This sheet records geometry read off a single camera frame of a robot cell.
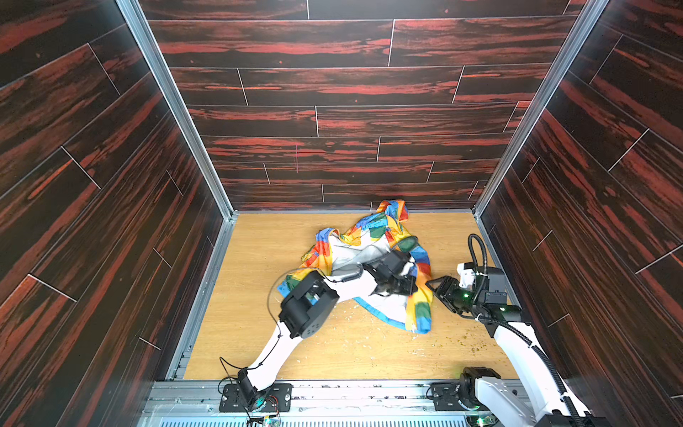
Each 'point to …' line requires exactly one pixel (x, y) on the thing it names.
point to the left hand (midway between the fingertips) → (420, 288)
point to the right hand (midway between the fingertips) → (435, 285)
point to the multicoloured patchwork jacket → (341, 256)
